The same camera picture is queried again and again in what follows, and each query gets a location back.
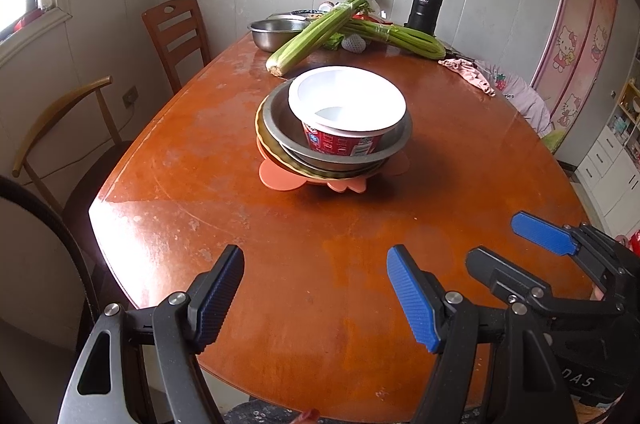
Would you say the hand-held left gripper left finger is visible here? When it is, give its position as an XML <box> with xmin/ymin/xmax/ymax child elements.
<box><xmin>56</xmin><ymin>244</ymin><xmax>246</xmax><ymax>424</ymax></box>

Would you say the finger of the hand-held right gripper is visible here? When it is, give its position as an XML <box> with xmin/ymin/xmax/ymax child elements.
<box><xmin>465</xmin><ymin>246</ymin><xmax>608</xmax><ymax>320</ymax></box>
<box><xmin>511</xmin><ymin>211</ymin><xmax>640</xmax><ymax>301</ymax></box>

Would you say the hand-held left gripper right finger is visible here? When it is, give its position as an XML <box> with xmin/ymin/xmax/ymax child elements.
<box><xmin>386</xmin><ymin>244</ymin><xmax>573</xmax><ymax>424</ymax></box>

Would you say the orange flower-shaped plate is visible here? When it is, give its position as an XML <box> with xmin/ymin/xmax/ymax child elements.
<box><xmin>257</xmin><ymin>135</ymin><xmax>412</xmax><ymax>195</ymax></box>

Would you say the round steel plate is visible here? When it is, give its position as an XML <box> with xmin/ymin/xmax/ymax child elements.
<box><xmin>277</xmin><ymin>146</ymin><xmax>396</xmax><ymax>177</ymax></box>
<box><xmin>263</xmin><ymin>80</ymin><xmax>414</xmax><ymax>167</ymax></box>

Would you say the white bowl with red print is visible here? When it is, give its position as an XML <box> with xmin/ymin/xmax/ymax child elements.
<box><xmin>287</xmin><ymin>65</ymin><xmax>407</xmax><ymax>156</ymax></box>

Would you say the white shelf cabinet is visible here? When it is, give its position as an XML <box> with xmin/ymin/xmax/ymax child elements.
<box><xmin>570</xmin><ymin>69</ymin><xmax>640</xmax><ymax>235</ymax></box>

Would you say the green cloth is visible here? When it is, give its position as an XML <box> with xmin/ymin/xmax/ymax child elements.
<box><xmin>542</xmin><ymin>129</ymin><xmax>568</xmax><ymax>152</ymax></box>

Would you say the pale strawberry print garment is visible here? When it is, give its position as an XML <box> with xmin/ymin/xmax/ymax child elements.
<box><xmin>475</xmin><ymin>60</ymin><xmax>553</xmax><ymax>135</ymax></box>

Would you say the pink ruffled cloth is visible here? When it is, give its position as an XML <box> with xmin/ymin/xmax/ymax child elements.
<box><xmin>439</xmin><ymin>58</ymin><xmax>497</xmax><ymax>97</ymax></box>

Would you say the pink cartoon cat poster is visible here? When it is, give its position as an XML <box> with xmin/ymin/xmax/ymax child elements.
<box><xmin>530</xmin><ymin>0</ymin><xmax>620</xmax><ymax>140</ymax></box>

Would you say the long thin celery bunch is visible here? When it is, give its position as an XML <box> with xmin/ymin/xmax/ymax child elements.
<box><xmin>350</xmin><ymin>20</ymin><xmax>447</xmax><ymax>60</ymax></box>

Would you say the black thermos flask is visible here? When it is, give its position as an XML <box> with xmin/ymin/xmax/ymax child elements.
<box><xmin>405</xmin><ymin>0</ymin><xmax>441</xmax><ymax>37</ymax></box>

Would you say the light wooden armchair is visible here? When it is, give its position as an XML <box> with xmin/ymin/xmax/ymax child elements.
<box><xmin>11</xmin><ymin>76</ymin><xmax>131</xmax><ymax>215</ymax></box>

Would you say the fruit in white foam net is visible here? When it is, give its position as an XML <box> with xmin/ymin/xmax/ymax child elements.
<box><xmin>341</xmin><ymin>33</ymin><xmax>368</xmax><ymax>54</ymax></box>

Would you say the deep steel bowl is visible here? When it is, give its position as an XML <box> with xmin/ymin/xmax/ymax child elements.
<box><xmin>247</xmin><ymin>19</ymin><xmax>313</xmax><ymax>53</ymax></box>

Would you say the thick celery bunch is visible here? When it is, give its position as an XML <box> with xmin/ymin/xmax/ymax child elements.
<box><xmin>265</xmin><ymin>0</ymin><xmax>371</xmax><ymax>78</ymax></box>

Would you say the brown slatted wooden chair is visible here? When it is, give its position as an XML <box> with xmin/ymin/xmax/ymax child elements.
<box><xmin>141</xmin><ymin>0</ymin><xmax>212</xmax><ymax>95</ymax></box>

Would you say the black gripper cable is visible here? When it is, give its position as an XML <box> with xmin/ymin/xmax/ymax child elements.
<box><xmin>0</xmin><ymin>175</ymin><xmax>101</xmax><ymax>325</ymax></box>

